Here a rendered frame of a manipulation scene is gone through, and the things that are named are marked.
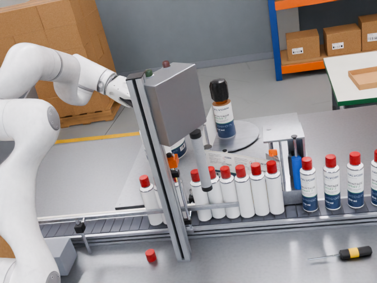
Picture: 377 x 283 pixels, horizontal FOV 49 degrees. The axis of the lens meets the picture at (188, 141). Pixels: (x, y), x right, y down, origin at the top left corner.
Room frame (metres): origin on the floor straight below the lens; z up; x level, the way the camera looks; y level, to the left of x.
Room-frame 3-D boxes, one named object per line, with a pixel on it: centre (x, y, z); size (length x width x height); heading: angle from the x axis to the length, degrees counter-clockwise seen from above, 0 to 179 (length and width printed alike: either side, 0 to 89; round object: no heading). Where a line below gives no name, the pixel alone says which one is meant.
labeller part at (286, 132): (1.25, -0.32, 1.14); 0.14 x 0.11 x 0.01; 77
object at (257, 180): (1.18, -0.20, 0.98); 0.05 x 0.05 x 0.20
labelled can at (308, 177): (1.14, -0.36, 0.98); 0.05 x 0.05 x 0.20
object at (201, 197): (1.22, 0.00, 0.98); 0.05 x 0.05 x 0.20
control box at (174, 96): (1.14, 0.03, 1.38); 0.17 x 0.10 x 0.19; 132
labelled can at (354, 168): (1.11, -0.51, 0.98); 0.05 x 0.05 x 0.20
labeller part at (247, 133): (1.80, -0.19, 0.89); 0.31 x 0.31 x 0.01
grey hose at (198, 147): (1.12, -0.03, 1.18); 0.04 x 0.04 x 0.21
